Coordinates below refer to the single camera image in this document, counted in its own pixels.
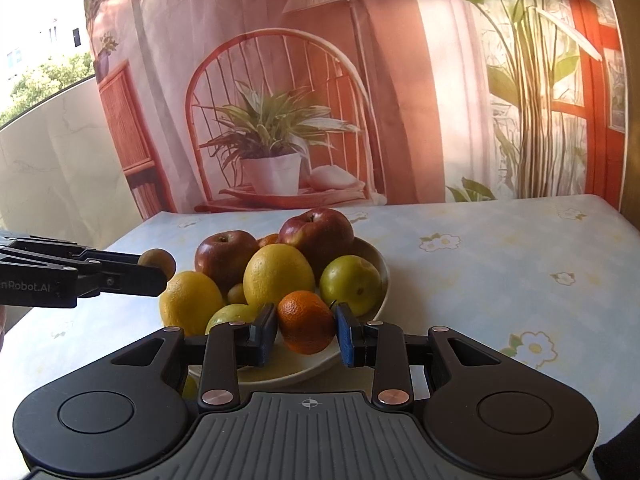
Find dark red apple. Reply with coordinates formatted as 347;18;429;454
194;230;261;297

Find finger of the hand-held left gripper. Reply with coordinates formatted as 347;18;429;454
0;234;143;273
75;259;168;298

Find dark cloth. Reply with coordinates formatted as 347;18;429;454
592;427;640;480

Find green round fruit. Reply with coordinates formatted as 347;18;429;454
319;255;383;317
205;303;260;336

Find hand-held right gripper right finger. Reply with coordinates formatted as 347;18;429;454
330;301;503;406

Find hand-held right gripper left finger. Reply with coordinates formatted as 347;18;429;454
111;302;278;407

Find white building outside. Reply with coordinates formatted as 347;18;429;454
0;15;86;86

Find floral tablecloth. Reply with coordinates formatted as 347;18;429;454
0;194;640;480

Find printed backdrop cloth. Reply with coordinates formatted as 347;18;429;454
80;0;628;221

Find yellow lemon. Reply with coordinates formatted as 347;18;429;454
243;243;317;313
159;270;224;337

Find cream round plate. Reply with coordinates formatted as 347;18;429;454
187;235;391;386

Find green tree foliage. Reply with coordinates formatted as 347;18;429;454
0;52;96;128

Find red apple with yellow patch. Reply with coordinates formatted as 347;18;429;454
278;207;356;276

